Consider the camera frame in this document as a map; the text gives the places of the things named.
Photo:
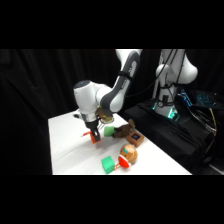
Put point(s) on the brown plush toy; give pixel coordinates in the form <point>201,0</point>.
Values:
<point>122,131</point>

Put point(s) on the red cube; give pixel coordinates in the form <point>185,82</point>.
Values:
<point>96,139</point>

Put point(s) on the black curtain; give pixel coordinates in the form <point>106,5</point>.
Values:
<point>36,100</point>

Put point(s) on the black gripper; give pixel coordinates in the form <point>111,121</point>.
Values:
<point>92,125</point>

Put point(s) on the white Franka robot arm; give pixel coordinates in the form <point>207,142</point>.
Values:
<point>87,96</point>

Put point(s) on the wooden block with blue screen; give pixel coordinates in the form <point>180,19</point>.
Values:
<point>136,138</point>

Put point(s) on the gray wrist camera mount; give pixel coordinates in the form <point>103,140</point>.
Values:
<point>87,116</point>

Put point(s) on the light green block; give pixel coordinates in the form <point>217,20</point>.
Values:
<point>108,131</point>

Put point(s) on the blue-lit keyboard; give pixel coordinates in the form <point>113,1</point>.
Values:
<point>206,99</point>

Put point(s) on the black cloth-covered robot stand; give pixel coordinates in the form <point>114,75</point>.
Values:
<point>166,133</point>

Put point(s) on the green base light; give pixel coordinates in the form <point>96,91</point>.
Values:
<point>173,115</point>

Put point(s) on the green cube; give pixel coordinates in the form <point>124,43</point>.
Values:
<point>107,164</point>

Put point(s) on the small silver metal strainer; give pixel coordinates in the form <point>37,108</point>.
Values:
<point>107,117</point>

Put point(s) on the red marker pen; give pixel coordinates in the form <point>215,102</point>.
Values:
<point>85,134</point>

